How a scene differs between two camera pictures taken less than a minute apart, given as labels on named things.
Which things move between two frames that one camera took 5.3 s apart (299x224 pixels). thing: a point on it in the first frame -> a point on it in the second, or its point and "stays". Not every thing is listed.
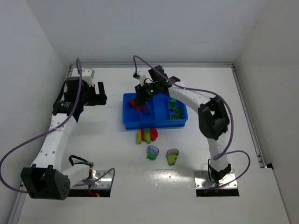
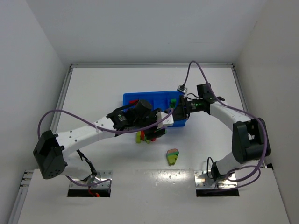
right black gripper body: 141,96 -> 182,108
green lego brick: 172,104 stays
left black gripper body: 95,94 -> 155,132
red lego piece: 132,102 stays
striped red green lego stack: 146,134 stays
